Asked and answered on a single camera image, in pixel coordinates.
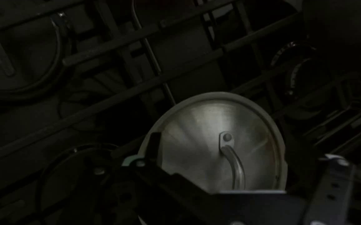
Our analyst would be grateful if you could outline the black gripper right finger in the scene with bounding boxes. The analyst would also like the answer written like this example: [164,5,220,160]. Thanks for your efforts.
[304,153,358,225]

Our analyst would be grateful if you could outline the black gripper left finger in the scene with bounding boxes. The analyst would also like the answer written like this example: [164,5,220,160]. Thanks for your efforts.
[122,132,232,225]

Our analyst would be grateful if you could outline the steel pot lid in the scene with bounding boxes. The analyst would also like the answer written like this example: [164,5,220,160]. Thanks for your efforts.
[140,92,290,195]

